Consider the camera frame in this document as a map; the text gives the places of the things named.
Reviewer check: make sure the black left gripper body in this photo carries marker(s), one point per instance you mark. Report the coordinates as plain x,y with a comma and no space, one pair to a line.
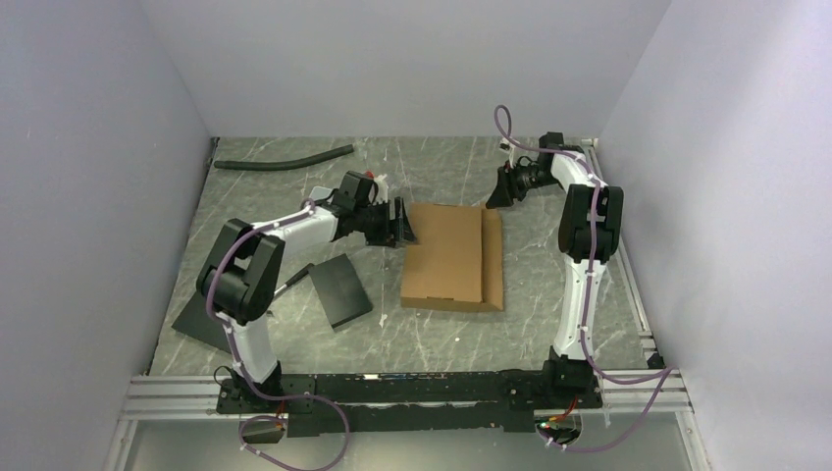
375,222

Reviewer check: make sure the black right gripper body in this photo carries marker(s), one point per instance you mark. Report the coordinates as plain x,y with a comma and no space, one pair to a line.
530,178

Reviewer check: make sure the brown cardboard paper box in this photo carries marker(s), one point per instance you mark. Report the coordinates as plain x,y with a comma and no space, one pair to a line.
456,264

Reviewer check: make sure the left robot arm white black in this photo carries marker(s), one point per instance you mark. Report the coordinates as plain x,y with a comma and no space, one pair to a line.
239,278

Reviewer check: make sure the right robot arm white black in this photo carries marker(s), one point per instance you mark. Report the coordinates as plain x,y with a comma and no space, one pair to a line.
588,236

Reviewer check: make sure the black rectangular box centre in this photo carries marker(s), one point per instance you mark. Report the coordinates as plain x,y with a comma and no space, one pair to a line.
340,291

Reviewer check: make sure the black flat box left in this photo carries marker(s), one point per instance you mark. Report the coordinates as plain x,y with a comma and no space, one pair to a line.
194,323

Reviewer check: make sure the small metal hammer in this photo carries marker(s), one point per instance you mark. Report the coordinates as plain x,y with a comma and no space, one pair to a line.
293,280

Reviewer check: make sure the black foam tube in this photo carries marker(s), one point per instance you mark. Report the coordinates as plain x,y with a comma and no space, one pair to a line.
282,166

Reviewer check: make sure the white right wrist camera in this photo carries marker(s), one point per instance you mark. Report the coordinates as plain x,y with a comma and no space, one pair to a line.
509,149

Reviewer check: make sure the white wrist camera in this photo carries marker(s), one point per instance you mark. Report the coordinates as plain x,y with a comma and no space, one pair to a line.
509,149
380,191

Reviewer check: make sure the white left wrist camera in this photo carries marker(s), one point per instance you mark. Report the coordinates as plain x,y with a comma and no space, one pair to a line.
380,191

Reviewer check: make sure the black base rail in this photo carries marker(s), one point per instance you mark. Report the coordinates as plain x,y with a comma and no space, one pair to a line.
513,401

